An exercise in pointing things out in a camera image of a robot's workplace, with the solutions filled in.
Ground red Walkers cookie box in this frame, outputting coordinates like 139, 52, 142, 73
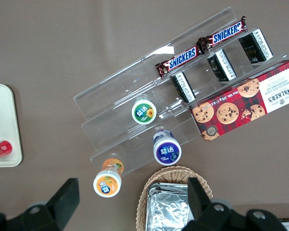
187, 58, 289, 142

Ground blue gum bottle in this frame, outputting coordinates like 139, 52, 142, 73
152, 129, 183, 167

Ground stacked aluminium foil trays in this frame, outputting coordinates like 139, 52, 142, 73
146, 182, 196, 231

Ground clear acrylic stepped display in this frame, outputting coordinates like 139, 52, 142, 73
72, 6, 289, 178

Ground red gum bottle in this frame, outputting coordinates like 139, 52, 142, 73
0, 140, 13, 166

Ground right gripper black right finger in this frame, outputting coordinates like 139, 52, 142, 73
187, 177, 214, 223

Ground small black white box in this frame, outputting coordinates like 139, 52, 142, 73
169, 71, 197, 104
238, 28, 274, 66
207, 48, 237, 82

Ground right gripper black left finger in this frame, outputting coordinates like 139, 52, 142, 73
46, 178, 81, 231

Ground green gum bottle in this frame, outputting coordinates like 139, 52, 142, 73
131, 94, 158, 125

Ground light wicker basket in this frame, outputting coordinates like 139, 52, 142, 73
135, 165, 214, 231

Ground beige plastic tray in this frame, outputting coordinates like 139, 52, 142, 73
0, 83, 23, 168

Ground Snickers chocolate bar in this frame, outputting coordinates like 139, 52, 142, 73
197, 15, 248, 50
154, 45, 204, 80

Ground orange gum bottle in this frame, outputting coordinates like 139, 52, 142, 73
92, 157, 124, 198

